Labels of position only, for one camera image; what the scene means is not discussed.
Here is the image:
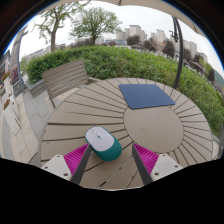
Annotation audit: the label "white and green computer mouse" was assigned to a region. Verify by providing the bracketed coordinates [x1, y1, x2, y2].
[84, 125, 123, 162]

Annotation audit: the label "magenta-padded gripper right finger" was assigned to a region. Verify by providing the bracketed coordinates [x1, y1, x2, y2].
[131, 143, 184, 186]

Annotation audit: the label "curved black umbrella pole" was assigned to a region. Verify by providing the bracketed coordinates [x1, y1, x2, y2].
[170, 16, 185, 90]

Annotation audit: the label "dark blue mouse pad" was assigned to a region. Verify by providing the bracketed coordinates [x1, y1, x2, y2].
[118, 83, 176, 110]

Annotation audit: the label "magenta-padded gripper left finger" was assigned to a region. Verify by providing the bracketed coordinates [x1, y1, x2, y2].
[41, 143, 92, 186]

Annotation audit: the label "round leafy tree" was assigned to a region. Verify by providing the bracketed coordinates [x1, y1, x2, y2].
[69, 6, 123, 46]

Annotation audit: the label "green hedge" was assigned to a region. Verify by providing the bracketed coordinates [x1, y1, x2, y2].
[25, 44, 224, 148]

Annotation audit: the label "distant apartment buildings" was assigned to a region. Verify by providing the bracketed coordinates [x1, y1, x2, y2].
[114, 23, 209, 64]

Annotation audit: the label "beige umbrella canopy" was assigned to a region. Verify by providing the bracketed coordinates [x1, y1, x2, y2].
[39, 0, 208, 38]

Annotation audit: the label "thin leaning tree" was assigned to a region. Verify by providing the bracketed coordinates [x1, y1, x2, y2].
[33, 1, 91, 53]

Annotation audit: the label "brown slatted outdoor chair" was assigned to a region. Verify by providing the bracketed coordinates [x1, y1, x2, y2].
[41, 59, 101, 109]

